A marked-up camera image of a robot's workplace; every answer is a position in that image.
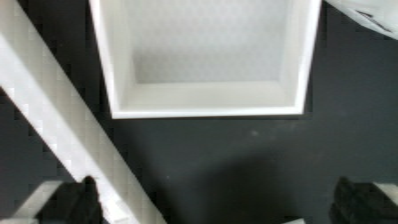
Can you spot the white front rail bar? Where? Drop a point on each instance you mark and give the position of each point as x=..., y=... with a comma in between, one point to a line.
x=46, y=99

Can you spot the white drawer with knob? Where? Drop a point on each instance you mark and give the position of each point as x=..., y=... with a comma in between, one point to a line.
x=373, y=13

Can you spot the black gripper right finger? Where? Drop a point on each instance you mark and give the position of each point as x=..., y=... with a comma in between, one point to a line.
x=364, y=203

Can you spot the white drawer tray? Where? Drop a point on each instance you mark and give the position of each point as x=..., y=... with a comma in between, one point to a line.
x=204, y=58

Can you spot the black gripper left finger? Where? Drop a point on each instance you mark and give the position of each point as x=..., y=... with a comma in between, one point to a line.
x=76, y=203

